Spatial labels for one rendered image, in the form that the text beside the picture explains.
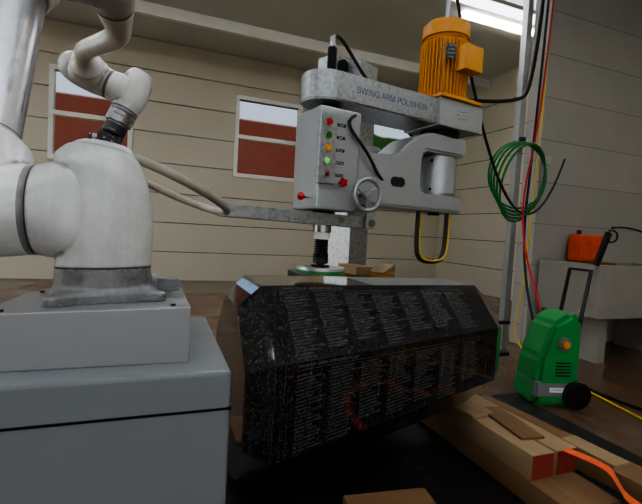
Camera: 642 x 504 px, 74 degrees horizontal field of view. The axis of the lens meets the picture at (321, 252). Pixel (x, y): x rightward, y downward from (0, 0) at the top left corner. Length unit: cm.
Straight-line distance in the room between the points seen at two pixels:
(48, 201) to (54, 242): 6
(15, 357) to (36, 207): 23
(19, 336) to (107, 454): 21
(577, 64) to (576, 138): 71
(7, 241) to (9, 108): 26
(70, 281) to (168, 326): 18
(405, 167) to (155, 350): 154
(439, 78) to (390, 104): 38
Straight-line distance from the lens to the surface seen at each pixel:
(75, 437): 72
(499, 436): 207
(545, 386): 309
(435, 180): 220
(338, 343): 155
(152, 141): 785
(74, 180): 79
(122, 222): 78
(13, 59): 103
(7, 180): 82
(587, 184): 511
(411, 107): 207
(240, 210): 164
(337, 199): 178
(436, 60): 232
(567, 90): 500
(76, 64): 170
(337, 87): 185
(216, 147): 791
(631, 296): 458
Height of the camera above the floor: 102
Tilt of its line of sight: 3 degrees down
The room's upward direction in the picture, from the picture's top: 3 degrees clockwise
